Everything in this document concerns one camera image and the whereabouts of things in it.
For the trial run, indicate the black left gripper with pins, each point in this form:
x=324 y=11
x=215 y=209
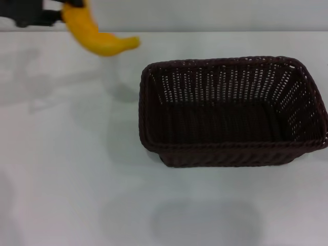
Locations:
x=23 y=12

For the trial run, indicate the yellow banana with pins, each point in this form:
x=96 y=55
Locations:
x=89 y=36

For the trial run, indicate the dark brown woven basket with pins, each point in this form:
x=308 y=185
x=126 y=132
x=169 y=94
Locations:
x=217 y=128

